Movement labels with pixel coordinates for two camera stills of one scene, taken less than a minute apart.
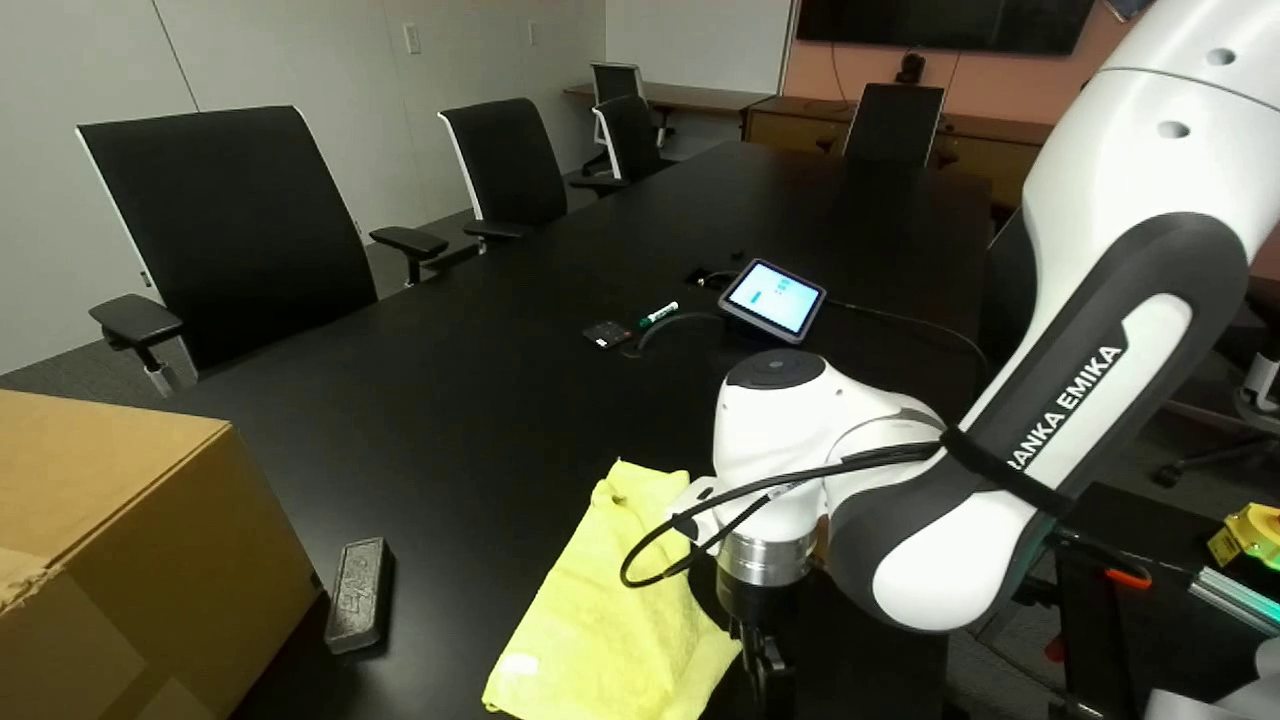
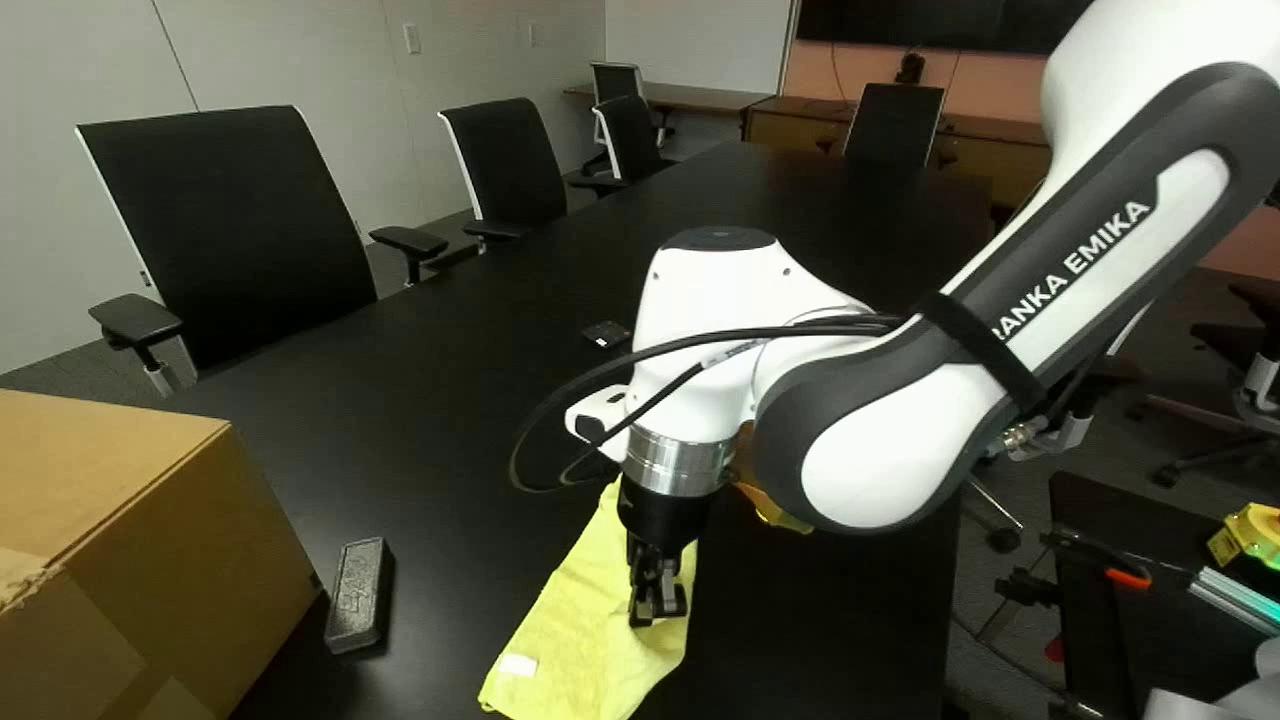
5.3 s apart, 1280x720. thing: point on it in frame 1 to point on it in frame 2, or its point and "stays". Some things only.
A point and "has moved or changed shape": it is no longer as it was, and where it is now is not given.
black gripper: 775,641 to 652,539
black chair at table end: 894,122 stays
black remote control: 362,580 stays
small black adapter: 604,333 stays
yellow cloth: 624,634 has moved or changed shape
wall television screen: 1013,24 stays
